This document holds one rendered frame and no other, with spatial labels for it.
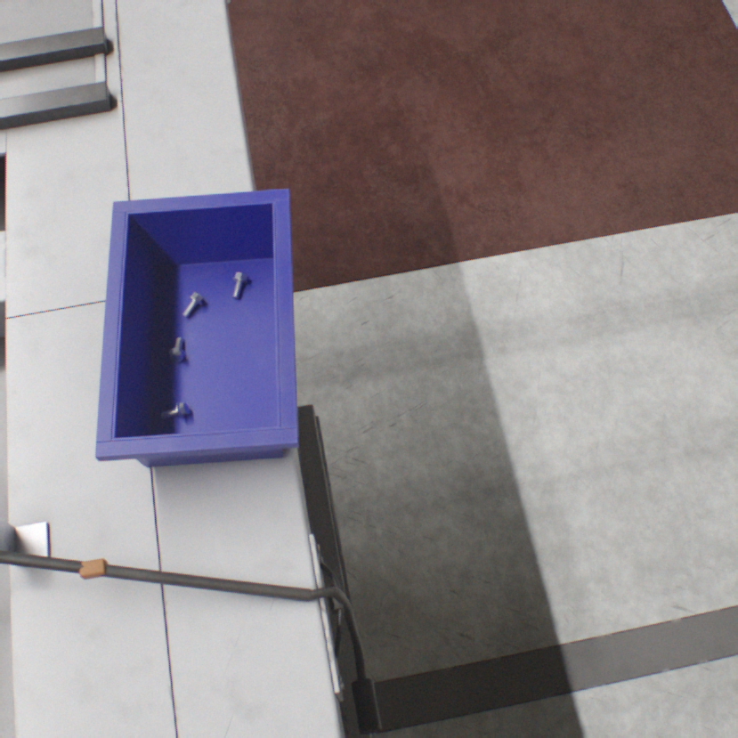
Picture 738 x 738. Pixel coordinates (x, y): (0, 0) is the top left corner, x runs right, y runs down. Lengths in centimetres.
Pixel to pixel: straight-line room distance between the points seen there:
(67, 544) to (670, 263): 141
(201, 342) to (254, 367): 5
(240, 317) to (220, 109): 25
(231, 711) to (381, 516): 94
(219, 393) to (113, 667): 24
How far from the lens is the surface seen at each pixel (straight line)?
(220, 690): 74
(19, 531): 81
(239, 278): 85
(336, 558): 118
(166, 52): 106
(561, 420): 172
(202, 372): 82
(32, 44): 109
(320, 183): 197
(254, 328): 83
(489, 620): 160
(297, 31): 226
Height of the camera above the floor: 156
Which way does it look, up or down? 63 degrees down
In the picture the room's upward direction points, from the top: 1 degrees counter-clockwise
